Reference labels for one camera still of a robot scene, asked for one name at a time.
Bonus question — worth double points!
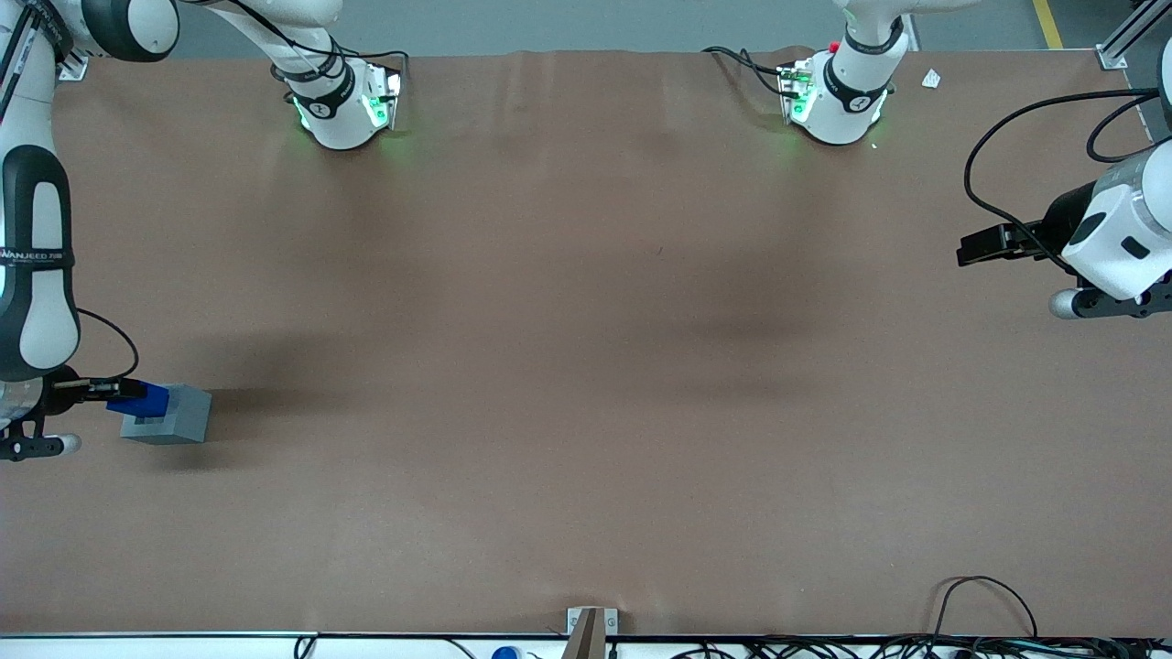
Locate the blue plastic part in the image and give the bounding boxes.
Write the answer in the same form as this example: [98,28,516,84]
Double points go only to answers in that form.
[106,382,171,421]

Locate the black right base cable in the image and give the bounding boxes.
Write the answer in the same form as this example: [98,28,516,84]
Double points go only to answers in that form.
[229,0,410,97]

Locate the gray square base block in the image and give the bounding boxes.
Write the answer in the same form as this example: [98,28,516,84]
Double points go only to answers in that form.
[120,384,213,447]

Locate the white table edge rail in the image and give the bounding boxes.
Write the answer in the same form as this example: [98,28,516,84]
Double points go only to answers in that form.
[0,631,1172,659]

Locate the metal bracket with post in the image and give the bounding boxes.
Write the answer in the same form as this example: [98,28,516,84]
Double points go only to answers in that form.
[566,606,620,659]

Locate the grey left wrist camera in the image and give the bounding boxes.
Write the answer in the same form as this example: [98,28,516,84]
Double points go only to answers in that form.
[1049,279,1172,320]

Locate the black left base cable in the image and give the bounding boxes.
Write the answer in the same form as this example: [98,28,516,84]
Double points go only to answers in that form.
[701,46,790,98]

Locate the brown table mat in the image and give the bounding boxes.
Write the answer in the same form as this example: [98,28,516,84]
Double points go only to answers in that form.
[0,46,1172,638]

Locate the black arched floor cable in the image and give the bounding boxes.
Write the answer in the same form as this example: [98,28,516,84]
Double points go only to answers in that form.
[932,575,1039,640]

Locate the black base cable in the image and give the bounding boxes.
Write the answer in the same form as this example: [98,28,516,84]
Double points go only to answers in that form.
[701,46,790,98]
[229,0,410,97]

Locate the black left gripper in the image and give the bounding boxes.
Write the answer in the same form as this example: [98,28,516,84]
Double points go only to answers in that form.
[957,181,1101,270]

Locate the short black looped cable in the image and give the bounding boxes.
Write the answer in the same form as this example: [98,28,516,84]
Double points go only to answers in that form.
[1086,92,1172,164]

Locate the long black left arm cable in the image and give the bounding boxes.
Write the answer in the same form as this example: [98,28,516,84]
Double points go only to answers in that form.
[963,87,1164,273]

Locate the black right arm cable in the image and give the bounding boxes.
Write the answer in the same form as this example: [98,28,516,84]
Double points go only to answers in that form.
[0,9,141,384]

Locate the black tangled cable bundle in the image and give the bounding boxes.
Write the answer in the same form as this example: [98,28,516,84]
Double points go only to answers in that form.
[673,635,1172,659]

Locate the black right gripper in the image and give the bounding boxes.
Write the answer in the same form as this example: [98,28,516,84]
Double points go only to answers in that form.
[43,365,148,416]

